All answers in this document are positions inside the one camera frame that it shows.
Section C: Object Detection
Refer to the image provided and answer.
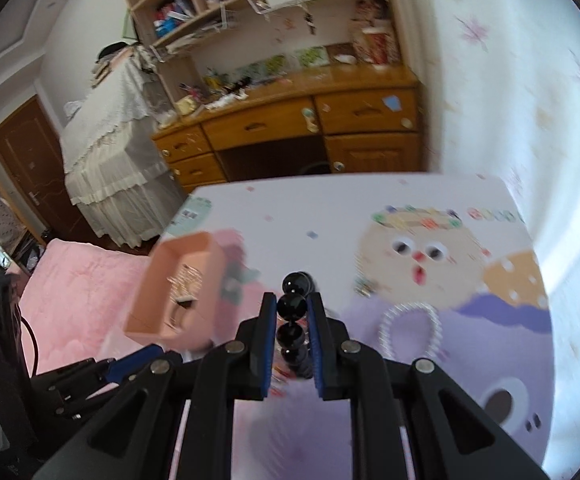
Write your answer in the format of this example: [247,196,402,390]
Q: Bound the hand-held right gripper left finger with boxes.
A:
[30,292,278,480]

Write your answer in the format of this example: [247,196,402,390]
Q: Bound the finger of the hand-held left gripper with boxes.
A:
[31,357,138,420]
[101,344,183,382]

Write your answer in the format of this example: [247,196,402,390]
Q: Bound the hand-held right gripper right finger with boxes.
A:
[306,292,552,480]

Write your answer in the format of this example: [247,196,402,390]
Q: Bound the black bead bracelet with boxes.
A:
[276,270,318,380]

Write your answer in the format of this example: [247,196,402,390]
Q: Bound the pink jewelry box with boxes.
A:
[122,230,229,352]

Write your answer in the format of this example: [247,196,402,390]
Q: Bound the pink fluffy blanket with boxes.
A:
[19,239,153,377]

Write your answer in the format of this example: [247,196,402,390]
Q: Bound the cartoon printed mat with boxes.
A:
[162,172,557,480]

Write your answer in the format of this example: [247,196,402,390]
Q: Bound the brown wooden door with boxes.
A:
[0,95,87,247]

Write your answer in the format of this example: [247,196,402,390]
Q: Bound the white lace cover cloth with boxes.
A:
[59,46,187,250]

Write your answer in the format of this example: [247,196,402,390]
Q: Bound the wooden desk with drawers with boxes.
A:
[151,66,422,195]

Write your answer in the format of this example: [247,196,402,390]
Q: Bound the row of picture cards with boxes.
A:
[230,46,330,83]

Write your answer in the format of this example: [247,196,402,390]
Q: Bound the dark clothes pile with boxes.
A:
[91,41,138,78]

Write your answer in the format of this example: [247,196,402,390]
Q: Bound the red and white container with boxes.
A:
[361,26,397,69]

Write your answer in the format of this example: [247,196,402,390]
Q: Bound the wooden bookshelf hutch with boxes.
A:
[116,0,407,78]

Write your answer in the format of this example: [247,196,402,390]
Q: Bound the black cable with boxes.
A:
[19,312,40,378]

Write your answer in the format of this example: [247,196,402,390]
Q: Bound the colourful bead bracelet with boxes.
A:
[354,276,380,300]

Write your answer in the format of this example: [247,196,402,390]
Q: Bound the white pearl bracelet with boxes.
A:
[377,302,444,362]

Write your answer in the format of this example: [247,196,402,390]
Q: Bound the gold chain jewelry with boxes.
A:
[169,264,205,295]

